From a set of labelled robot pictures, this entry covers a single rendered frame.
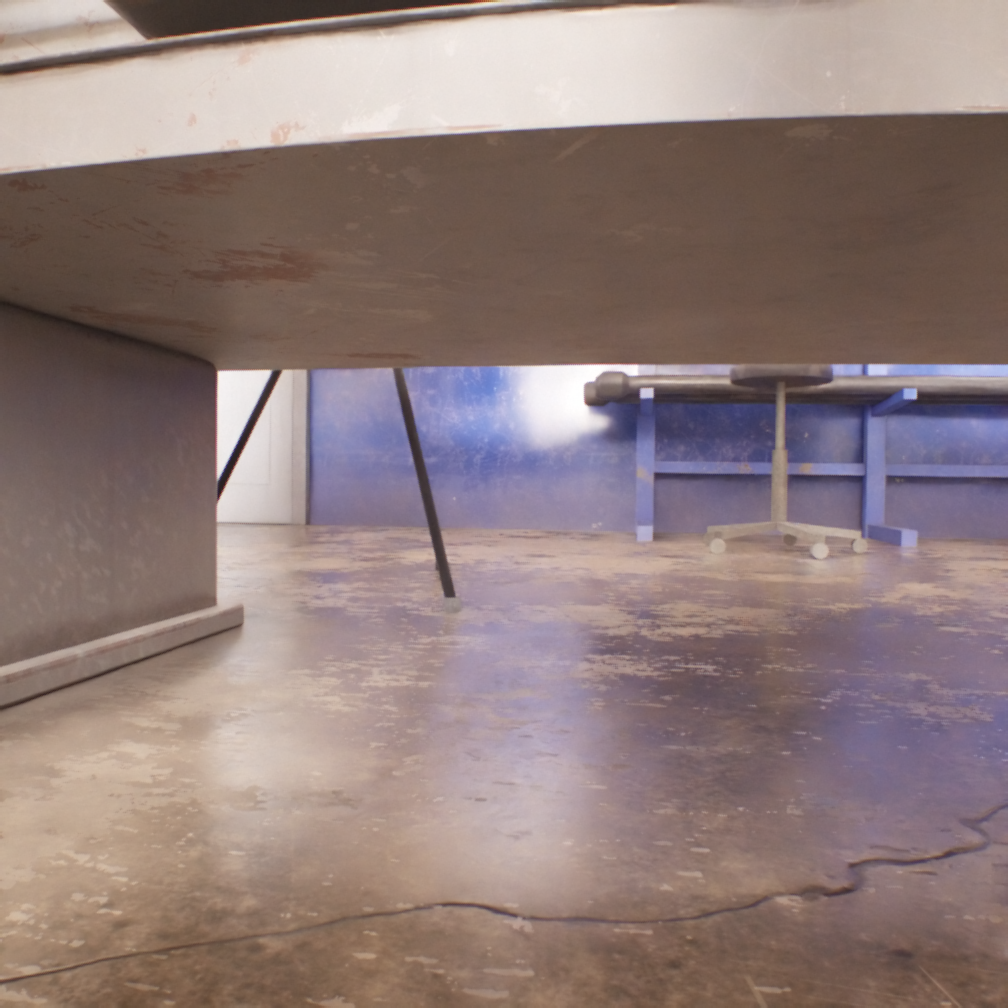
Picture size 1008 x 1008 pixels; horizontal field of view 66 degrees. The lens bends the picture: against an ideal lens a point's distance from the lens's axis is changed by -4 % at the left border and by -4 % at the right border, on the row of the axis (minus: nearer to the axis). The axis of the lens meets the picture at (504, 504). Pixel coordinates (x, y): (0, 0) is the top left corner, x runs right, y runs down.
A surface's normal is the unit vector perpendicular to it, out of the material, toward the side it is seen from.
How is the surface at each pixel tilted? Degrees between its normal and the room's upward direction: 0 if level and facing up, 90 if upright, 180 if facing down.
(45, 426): 90
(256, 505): 90
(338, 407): 90
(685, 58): 90
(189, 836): 0
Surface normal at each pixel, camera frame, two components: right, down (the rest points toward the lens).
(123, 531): 0.99, 0.02
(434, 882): 0.01, -1.00
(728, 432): -0.17, 0.03
